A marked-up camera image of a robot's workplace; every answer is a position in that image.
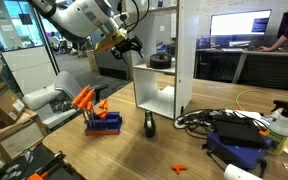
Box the white wooden shelf unit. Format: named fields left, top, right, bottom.
left=123, top=0, right=202, bottom=120

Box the small orange-handled hex key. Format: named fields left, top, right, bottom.
left=96, top=109, right=109, bottom=120
left=98, top=99, right=109, bottom=111
left=85, top=100, right=94, bottom=113

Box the wooden side stand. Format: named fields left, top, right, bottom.
left=0, top=109, right=49, bottom=164

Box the brown cardboard box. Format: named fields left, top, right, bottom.
left=0, top=87, right=26, bottom=126

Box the grey office chair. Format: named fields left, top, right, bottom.
left=21, top=70, right=109, bottom=131

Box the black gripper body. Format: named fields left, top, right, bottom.
left=111, top=36, right=137, bottom=61

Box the clear spray bottle black trigger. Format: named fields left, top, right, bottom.
left=266, top=99, right=288, bottom=156

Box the background office desk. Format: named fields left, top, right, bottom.
left=195, top=46, right=288, bottom=93

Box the lit computer monitor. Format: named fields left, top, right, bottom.
left=209, top=9, right=272, bottom=38

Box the thin white cable loop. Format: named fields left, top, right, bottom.
left=235, top=88, right=288, bottom=112

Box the blue hex key holder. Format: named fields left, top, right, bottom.
left=84, top=111, right=123, bottom=137

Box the dark computer monitor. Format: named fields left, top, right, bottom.
left=276, top=9, right=288, bottom=39

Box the blue box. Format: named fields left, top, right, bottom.
left=205, top=131, right=273, bottom=171

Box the black flat device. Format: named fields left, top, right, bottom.
left=213, top=114, right=265, bottom=148

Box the tan wrist camera mount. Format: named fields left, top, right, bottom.
left=94, top=28, right=129, bottom=54

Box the white paper roll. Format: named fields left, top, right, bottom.
left=223, top=163, right=263, bottom=180

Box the black tape dispenser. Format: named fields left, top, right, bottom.
left=143, top=110, right=157, bottom=139

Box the orange T-shaped plastic piece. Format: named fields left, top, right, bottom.
left=171, top=164, right=188, bottom=175

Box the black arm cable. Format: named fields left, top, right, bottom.
left=116, top=0, right=151, bottom=34

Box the black clamp orange handle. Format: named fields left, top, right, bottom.
left=26, top=150, right=75, bottom=180

